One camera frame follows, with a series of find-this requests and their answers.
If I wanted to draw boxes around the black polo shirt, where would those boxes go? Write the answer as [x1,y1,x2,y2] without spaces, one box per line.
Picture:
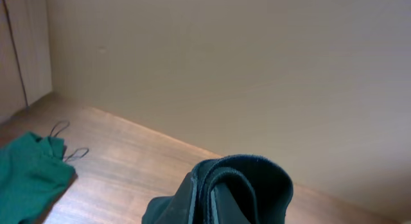
[142,155,293,224]

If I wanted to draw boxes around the green drawstring bag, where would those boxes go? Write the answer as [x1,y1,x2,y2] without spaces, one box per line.
[1,120,89,224]

